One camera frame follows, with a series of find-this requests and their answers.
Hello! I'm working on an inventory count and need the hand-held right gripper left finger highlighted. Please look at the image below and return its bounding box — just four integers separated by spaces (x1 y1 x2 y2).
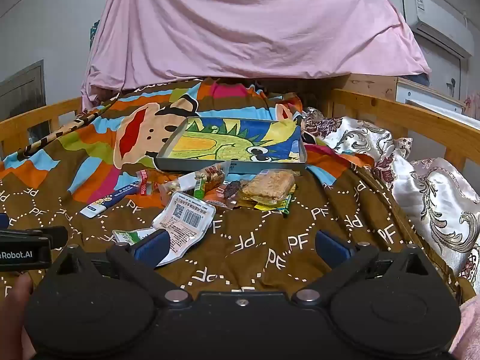
49 229 192 305

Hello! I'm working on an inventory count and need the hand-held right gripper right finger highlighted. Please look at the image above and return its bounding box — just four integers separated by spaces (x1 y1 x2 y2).
292 229 436 305

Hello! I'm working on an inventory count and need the white barcode snack packet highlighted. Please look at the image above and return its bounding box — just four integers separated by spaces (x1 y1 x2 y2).
152 191 216 267

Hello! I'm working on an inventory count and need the blue and white stick packet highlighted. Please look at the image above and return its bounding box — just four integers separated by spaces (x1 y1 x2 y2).
79 180 141 218

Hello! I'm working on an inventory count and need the yellow snack packet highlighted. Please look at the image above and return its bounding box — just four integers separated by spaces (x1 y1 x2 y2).
236 195 289 212

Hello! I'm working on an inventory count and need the orange snack packet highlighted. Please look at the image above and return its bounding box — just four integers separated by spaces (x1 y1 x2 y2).
204 191 235 209

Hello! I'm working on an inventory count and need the clear cracker packet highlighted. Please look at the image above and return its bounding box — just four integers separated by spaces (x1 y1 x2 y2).
238 170 297 201

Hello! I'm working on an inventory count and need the clear nut bar packet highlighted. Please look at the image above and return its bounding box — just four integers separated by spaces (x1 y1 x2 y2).
159 161 231 196

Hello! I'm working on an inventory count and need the dark dried meat packet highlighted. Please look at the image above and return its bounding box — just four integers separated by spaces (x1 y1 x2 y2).
221 180 244 201

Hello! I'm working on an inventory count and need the grey tray with dinosaur drawing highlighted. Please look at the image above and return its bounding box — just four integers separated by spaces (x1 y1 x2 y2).
155 117 308 175

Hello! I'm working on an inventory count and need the person's left hand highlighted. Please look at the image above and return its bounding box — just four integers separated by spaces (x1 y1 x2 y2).
0 272 35 360

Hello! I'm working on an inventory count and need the green and white snack packet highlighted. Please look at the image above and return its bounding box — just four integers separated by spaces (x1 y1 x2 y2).
112 228 154 246

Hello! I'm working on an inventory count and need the small red snack packet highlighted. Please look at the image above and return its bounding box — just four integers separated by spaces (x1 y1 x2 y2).
136 169 160 196

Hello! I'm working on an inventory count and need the colourful cartoon printed blanket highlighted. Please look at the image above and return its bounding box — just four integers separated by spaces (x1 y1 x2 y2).
0 77 466 308

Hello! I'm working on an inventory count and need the floral satin quilt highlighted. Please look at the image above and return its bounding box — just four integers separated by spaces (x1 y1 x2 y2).
302 107 480 282

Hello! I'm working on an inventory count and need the pink clothing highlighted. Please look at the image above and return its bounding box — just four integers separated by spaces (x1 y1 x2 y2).
448 296 480 360

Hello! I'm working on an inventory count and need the wooden box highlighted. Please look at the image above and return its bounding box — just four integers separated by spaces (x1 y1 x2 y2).
339 73 398 102

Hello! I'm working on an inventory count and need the white door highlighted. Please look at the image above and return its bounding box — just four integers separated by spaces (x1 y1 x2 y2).
422 41 470 102

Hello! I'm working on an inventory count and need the pink bed sheet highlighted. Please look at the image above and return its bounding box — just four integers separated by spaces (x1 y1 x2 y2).
80 0 432 111

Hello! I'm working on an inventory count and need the white air conditioner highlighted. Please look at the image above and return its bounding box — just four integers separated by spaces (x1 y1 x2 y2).
402 0 474 59

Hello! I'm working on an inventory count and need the grey window frame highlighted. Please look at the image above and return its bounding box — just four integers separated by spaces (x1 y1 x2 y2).
0 60 46 115

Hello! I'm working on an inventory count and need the wooden bed frame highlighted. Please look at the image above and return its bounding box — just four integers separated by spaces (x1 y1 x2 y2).
0 88 480 164

